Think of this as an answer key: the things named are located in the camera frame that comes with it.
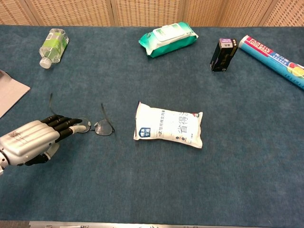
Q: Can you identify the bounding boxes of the woven wicker folding screen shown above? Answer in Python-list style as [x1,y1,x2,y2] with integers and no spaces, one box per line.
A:
[0,0,304,27]

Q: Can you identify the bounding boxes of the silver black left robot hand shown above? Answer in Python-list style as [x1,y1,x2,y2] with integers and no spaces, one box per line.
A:
[0,114,88,167]

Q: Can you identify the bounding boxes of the thin black metal eyeglasses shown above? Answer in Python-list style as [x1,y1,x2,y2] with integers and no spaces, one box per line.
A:
[49,93,116,136]

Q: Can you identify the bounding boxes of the small black carton box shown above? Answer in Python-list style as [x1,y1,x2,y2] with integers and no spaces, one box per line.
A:
[209,38,239,72]

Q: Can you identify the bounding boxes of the white soft packet blue logo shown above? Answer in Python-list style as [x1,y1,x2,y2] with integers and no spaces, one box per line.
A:
[133,101,204,149]

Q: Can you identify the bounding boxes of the clear bottle with green label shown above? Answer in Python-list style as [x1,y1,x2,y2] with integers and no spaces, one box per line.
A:
[38,28,70,69]

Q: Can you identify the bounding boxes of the blue felt table cloth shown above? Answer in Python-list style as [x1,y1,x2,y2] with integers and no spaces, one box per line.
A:
[0,24,304,224]

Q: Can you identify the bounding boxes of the green wet wipes pack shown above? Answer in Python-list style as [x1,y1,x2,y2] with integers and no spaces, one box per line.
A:
[138,21,199,58]

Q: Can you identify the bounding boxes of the blue plastic food wrap box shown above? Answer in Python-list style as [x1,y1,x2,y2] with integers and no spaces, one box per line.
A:
[238,35,304,90]

